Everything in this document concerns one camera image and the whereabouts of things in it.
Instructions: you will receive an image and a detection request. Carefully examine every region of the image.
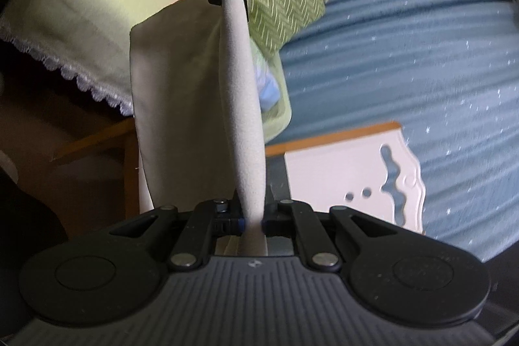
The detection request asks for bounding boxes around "light blue cloth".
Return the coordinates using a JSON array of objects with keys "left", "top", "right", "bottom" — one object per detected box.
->
[{"left": 259, "top": 70, "right": 281, "bottom": 112}]

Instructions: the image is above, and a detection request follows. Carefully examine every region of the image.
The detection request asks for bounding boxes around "blue bedspread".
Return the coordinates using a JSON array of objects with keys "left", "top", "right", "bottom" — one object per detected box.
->
[{"left": 265, "top": 0, "right": 519, "bottom": 263}]

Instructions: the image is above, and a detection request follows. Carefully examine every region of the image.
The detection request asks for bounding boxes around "wooden side table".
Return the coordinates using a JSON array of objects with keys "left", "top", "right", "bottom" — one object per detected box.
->
[{"left": 53, "top": 119, "right": 140, "bottom": 221}]

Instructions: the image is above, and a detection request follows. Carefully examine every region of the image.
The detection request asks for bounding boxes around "white bed footboard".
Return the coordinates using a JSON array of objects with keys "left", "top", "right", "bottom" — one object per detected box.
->
[{"left": 264, "top": 121, "right": 427, "bottom": 236}]

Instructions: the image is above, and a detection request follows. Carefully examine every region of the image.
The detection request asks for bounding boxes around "light green plastic basket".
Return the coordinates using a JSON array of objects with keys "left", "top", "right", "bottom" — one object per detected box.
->
[{"left": 253, "top": 38, "right": 293, "bottom": 146}]

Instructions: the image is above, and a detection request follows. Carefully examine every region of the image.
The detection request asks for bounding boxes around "beige garment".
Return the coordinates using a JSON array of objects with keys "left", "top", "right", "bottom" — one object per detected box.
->
[{"left": 129, "top": 0, "right": 268, "bottom": 253}]

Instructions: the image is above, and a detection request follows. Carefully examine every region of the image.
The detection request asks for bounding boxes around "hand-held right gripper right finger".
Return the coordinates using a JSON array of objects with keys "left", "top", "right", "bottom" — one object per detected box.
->
[{"left": 261, "top": 199, "right": 402, "bottom": 271}]

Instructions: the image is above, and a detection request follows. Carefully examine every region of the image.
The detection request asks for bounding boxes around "sofa with green cover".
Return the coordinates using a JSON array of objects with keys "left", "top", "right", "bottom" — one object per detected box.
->
[{"left": 0, "top": 0, "right": 179, "bottom": 117}]

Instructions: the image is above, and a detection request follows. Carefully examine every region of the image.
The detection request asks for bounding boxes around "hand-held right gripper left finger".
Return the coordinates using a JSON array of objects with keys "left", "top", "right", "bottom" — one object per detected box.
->
[{"left": 109, "top": 198, "right": 246, "bottom": 271}]

